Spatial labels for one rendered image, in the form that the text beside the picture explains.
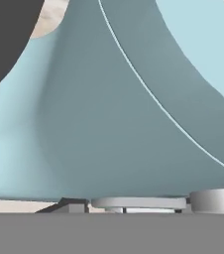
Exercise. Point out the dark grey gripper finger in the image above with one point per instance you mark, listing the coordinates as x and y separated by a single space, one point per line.
73 204

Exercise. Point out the dark grey mixer bowl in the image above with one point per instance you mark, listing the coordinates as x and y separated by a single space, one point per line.
5 36

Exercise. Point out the flat white round disc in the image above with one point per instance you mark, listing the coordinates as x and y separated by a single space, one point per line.
138 202

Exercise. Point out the white round knob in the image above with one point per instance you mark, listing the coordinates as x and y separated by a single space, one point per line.
214 200

